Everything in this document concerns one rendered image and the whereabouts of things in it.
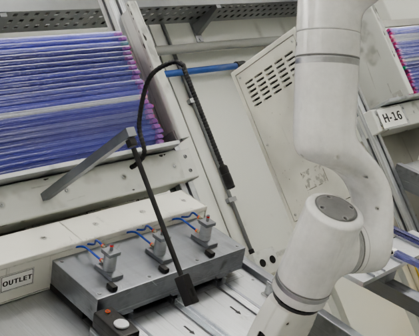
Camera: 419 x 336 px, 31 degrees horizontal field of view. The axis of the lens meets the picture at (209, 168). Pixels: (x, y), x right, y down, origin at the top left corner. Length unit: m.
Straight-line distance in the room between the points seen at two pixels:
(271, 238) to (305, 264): 2.72
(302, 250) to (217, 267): 0.38
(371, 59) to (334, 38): 1.23
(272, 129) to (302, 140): 1.36
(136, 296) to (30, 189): 0.28
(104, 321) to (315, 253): 0.36
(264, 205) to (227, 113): 0.51
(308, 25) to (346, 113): 0.13
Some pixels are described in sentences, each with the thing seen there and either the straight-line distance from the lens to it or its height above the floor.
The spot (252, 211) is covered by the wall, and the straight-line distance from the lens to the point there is 3.72.
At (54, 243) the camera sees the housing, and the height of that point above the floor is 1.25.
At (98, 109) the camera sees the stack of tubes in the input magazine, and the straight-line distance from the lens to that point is 1.47.
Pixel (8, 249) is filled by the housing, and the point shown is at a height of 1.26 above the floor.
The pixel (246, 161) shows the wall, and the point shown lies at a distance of 3.81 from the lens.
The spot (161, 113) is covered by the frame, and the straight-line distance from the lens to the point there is 1.61.
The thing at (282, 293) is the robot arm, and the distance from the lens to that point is 1.08.
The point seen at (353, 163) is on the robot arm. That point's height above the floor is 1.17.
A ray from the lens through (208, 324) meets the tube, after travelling 1.28.
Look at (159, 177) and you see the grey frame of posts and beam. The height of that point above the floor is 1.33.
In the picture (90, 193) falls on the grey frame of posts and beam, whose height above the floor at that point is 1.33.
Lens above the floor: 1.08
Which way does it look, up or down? 9 degrees up
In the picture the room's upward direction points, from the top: 21 degrees counter-clockwise
